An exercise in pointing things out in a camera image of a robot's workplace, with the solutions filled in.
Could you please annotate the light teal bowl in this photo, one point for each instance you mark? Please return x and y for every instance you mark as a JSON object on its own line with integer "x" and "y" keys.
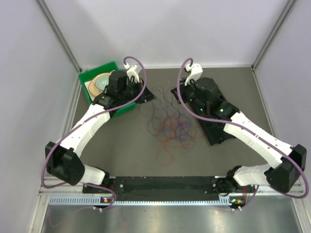
{"x": 102, "y": 80}

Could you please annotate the white square board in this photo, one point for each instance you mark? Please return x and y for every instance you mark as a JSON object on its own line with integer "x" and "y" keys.
{"x": 90, "y": 93}

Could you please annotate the slotted grey cable duct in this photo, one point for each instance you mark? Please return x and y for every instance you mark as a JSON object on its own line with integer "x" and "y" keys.
{"x": 100, "y": 201}

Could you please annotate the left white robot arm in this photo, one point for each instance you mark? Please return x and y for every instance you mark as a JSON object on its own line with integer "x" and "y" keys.
{"x": 63, "y": 157}

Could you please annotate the green plastic bin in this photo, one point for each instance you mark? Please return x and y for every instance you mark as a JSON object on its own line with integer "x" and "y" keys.
{"x": 87, "y": 80}

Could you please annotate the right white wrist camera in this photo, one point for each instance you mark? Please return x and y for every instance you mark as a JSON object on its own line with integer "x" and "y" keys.
{"x": 195, "y": 71}

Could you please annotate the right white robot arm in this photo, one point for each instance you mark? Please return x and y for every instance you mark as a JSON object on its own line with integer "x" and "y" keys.
{"x": 221, "y": 120}

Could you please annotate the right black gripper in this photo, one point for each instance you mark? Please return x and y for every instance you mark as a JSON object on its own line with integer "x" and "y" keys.
{"x": 192, "y": 83}

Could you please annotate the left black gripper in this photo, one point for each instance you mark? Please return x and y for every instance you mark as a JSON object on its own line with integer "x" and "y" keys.
{"x": 147, "y": 95}

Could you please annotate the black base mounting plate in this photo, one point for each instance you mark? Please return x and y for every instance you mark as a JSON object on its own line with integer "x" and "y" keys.
{"x": 207, "y": 184}

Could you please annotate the black three-compartment tray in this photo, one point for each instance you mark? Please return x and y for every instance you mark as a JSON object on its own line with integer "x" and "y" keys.
{"x": 214, "y": 131}

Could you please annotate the wooden round plate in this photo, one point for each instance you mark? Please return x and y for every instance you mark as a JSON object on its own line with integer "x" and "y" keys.
{"x": 96, "y": 87}

